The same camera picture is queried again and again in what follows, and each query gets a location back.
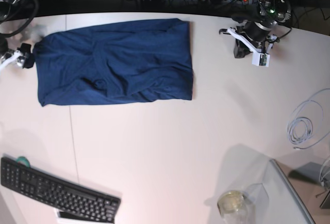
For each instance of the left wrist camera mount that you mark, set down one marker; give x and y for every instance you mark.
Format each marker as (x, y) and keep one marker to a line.
(260, 50)

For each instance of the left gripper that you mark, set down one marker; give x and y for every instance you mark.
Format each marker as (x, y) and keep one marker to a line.
(254, 30)

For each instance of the green tape roll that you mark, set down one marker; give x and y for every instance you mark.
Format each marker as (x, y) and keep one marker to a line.
(23, 161)

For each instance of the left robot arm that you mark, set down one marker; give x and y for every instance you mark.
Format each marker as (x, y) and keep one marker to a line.
(277, 12)

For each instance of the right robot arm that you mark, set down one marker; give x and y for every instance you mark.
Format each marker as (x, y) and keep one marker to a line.
(9, 9)

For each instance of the clear tape roll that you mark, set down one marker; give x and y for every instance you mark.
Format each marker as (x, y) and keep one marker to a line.
(231, 202)

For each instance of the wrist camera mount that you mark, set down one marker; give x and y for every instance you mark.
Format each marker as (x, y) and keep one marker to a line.
(12, 57)
(260, 50)

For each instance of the dark blue t-shirt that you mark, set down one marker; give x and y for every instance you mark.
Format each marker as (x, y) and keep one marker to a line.
(119, 63)

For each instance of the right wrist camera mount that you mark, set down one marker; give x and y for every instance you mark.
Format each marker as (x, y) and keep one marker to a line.
(12, 57)

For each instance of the black computer keyboard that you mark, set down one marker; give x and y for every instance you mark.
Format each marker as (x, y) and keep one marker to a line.
(54, 191)

